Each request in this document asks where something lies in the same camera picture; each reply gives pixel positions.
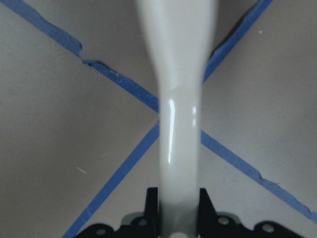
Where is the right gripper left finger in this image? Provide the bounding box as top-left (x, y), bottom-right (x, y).
top-left (66, 187), bottom-right (159, 238)

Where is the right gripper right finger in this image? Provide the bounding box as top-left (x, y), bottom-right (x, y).
top-left (197, 188), bottom-right (317, 238)

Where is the beige hand brush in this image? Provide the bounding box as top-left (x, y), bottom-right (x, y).
top-left (136, 0), bottom-right (218, 238)

